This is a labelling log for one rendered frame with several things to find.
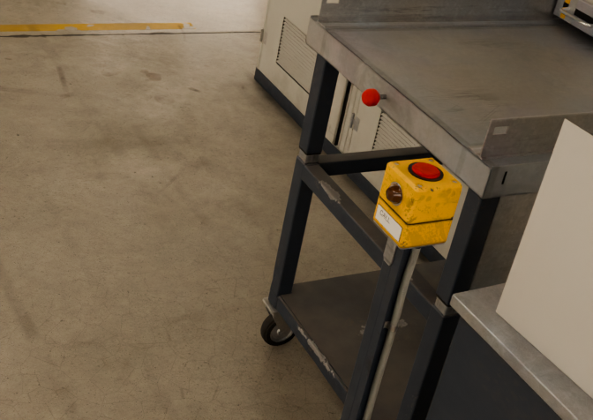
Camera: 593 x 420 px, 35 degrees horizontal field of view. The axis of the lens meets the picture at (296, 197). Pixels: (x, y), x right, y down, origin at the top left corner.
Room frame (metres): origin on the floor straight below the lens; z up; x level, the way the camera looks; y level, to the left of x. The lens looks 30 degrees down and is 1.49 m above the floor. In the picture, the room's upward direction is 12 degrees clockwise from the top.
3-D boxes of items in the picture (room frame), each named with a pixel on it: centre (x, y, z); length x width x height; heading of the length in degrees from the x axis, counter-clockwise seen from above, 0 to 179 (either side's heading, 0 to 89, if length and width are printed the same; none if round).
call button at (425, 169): (1.15, -0.17, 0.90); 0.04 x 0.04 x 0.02
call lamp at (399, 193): (1.13, -0.13, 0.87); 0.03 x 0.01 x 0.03; 33
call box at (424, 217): (1.15, -0.17, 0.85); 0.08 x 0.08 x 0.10; 33
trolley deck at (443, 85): (1.76, -0.41, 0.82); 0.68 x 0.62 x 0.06; 123
